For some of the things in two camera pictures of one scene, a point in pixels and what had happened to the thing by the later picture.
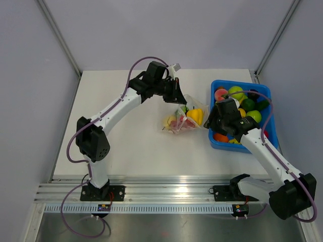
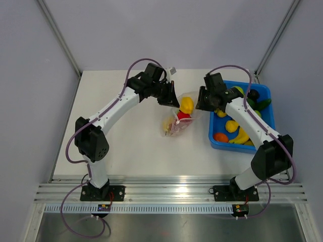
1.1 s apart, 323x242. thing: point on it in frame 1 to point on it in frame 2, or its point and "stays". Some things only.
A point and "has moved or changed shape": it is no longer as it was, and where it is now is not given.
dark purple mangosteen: (253, 95) stays
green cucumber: (260, 105) stays
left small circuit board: (104, 207) stays
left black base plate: (107, 193) stays
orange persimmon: (220, 137) stays
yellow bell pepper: (196, 114) to (186, 105)
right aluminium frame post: (277, 36) stays
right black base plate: (229, 193) stays
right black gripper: (211, 122) to (201, 104)
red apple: (187, 123) to (181, 115)
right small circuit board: (240, 209) stays
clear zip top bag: (186, 117) has moved or changed shape
